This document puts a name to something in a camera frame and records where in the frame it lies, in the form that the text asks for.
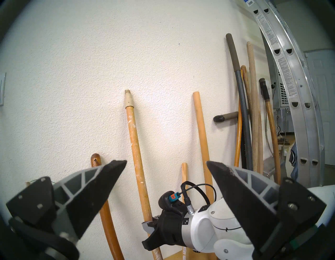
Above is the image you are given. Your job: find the white panel door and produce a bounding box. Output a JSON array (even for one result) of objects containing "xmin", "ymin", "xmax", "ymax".
[{"xmin": 305, "ymin": 50, "xmax": 335, "ymax": 166}]

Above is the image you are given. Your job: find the metal flexible conduit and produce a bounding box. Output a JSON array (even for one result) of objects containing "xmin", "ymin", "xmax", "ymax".
[{"xmin": 265, "ymin": 105, "xmax": 275, "ymax": 158}]

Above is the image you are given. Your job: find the thin square wooden stick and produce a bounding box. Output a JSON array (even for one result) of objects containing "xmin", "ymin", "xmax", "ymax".
[{"xmin": 181, "ymin": 162, "xmax": 189, "ymax": 260}]

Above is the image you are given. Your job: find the aluminium ladder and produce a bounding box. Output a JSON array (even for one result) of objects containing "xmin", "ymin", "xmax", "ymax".
[{"xmin": 243, "ymin": 0, "xmax": 326, "ymax": 189}]

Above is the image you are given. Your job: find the dark handle with grey grip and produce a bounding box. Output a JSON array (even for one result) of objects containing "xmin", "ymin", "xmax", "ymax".
[{"xmin": 226, "ymin": 33, "xmax": 254, "ymax": 172}]

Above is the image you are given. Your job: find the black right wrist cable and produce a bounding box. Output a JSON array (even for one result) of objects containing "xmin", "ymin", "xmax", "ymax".
[{"xmin": 180, "ymin": 181, "xmax": 217, "ymax": 214}]

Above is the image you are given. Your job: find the blue hanging cloth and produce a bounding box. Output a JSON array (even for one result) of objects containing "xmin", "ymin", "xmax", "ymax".
[{"xmin": 288, "ymin": 142, "xmax": 300, "ymax": 182}]

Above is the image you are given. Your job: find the grey wall hook bar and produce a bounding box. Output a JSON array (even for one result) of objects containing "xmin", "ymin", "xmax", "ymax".
[{"xmin": 213, "ymin": 111, "xmax": 240, "ymax": 123}]

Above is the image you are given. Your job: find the wooden handle with black grip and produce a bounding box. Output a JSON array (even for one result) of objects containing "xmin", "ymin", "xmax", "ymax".
[{"xmin": 259, "ymin": 78, "xmax": 282, "ymax": 185}]

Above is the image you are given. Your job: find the paint-speckled pole with threaded tip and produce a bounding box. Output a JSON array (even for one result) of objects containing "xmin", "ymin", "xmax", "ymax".
[{"xmin": 124, "ymin": 89, "xmax": 163, "ymax": 260}]

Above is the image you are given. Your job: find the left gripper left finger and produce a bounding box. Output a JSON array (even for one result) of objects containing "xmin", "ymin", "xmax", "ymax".
[{"xmin": 6, "ymin": 159, "xmax": 128, "ymax": 241}]

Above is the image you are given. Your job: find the thick light wooden pole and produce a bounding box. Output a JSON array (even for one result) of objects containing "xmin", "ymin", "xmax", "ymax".
[{"xmin": 193, "ymin": 91, "xmax": 215, "ymax": 205}]

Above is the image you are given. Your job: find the long pale wooden handle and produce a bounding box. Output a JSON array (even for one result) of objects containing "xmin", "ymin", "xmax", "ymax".
[{"xmin": 246, "ymin": 41, "xmax": 264, "ymax": 175}]

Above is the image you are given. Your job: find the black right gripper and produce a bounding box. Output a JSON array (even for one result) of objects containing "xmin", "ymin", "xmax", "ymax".
[{"xmin": 141, "ymin": 208, "xmax": 189, "ymax": 251}]

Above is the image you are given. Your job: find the grey appliance with vent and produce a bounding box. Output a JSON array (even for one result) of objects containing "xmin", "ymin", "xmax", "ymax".
[{"xmin": 270, "ymin": 52, "xmax": 295, "ymax": 134}]

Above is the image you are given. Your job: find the brown stick with hole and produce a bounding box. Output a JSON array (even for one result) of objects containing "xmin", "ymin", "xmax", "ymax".
[{"xmin": 91, "ymin": 153, "xmax": 125, "ymax": 260}]

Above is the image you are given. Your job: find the grey metal step stool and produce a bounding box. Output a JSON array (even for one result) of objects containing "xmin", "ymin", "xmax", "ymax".
[{"xmin": 263, "ymin": 157, "xmax": 286, "ymax": 181}]

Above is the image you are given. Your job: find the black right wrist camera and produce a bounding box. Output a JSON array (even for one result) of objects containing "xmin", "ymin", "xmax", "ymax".
[{"xmin": 158, "ymin": 190, "xmax": 187, "ymax": 213}]

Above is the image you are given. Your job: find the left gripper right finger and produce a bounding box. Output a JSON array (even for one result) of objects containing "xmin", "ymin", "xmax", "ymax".
[{"xmin": 206, "ymin": 160, "xmax": 327, "ymax": 252}]

